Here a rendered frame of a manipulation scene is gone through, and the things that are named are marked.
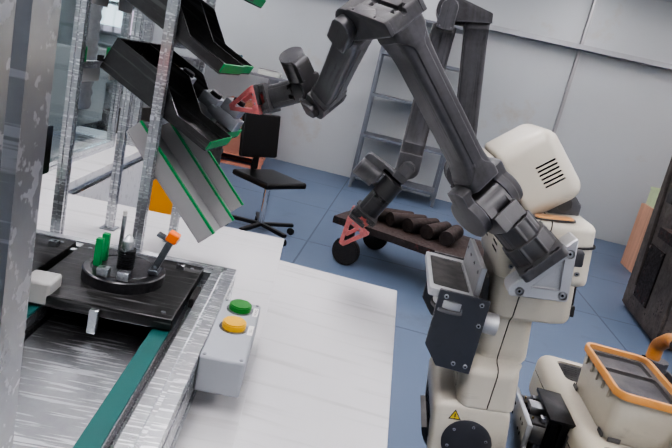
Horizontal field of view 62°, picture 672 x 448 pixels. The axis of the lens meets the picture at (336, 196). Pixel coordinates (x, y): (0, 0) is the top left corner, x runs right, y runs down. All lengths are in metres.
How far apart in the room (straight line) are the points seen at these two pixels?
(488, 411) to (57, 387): 0.81
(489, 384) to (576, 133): 6.93
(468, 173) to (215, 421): 0.56
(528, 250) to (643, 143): 7.35
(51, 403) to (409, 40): 0.69
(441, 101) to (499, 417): 0.69
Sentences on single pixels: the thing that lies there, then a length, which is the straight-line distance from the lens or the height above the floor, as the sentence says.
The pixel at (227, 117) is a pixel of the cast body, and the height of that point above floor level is 1.24.
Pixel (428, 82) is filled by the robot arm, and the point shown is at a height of 1.42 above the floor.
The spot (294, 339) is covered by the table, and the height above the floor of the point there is 0.86.
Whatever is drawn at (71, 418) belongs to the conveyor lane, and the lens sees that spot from 0.83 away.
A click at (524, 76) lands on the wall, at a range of 7.84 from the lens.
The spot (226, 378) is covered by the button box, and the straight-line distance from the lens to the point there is 0.89.
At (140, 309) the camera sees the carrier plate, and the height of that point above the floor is 0.97.
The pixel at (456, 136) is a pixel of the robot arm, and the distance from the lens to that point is 0.91.
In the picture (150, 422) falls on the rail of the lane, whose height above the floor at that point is 0.95.
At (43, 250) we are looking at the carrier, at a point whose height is 0.97.
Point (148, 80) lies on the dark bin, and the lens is 1.23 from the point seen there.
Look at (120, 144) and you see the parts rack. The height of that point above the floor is 1.10.
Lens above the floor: 1.41
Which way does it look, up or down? 13 degrees down
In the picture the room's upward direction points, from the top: 13 degrees clockwise
